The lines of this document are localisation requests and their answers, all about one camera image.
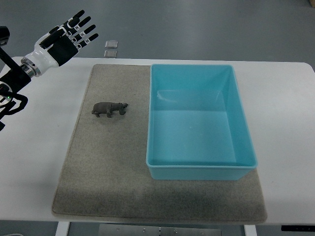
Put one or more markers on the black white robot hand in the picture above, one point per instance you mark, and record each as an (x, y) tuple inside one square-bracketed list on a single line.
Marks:
[(59, 45)]

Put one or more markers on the brown toy hippo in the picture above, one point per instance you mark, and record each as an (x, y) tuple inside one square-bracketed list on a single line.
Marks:
[(108, 108)]

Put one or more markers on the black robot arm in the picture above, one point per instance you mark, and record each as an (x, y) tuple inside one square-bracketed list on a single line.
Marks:
[(10, 84)]

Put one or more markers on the blue plastic box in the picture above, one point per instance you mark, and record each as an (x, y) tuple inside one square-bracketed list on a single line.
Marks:
[(197, 126)]

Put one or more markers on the lower floor socket plate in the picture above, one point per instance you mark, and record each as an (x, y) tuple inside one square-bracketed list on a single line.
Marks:
[(110, 53)]

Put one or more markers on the grey felt mat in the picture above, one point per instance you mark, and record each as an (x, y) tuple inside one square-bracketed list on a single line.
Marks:
[(105, 174)]

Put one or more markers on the left white table leg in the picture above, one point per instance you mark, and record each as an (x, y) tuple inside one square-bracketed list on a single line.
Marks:
[(62, 228)]

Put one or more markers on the white table leg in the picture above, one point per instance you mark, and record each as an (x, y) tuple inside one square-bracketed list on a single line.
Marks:
[(250, 230), (62, 228)]

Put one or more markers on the metal table crossbar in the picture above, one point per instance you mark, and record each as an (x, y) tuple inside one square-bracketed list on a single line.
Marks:
[(134, 230)]

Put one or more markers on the right white table leg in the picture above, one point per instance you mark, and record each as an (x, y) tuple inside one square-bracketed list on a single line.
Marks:
[(250, 230)]

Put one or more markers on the black table control panel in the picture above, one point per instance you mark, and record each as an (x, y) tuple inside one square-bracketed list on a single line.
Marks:
[(298, 228)]

